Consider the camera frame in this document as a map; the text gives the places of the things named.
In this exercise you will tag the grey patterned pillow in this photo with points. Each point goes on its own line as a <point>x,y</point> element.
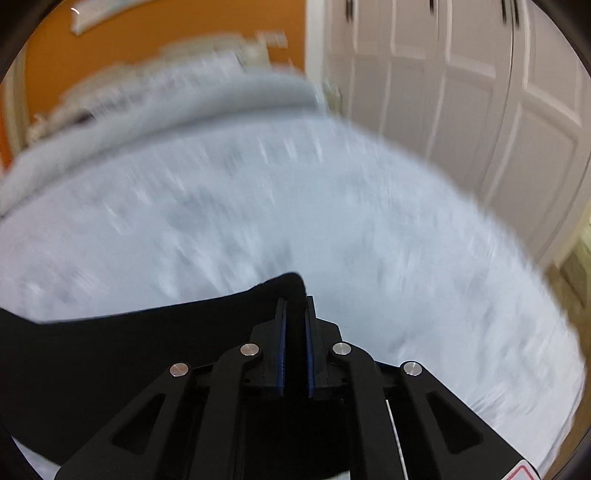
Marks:
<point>184,64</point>

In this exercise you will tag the black pants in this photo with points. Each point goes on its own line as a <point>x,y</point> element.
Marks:
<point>92,369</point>

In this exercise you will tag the grey butterfly-print duvet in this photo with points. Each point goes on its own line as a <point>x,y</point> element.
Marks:
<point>323,207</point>

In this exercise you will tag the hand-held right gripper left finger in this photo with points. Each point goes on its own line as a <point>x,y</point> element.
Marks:
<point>281,355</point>

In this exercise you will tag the plain grey blanket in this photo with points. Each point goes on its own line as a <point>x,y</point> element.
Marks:
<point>207,94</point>

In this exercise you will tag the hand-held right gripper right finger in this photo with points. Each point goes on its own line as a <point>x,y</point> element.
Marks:
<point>310,355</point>

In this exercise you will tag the beige padded headboard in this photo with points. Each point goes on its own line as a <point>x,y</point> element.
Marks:
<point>261,48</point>

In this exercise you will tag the white panelled wardrobe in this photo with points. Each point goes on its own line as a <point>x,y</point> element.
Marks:
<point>461,92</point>

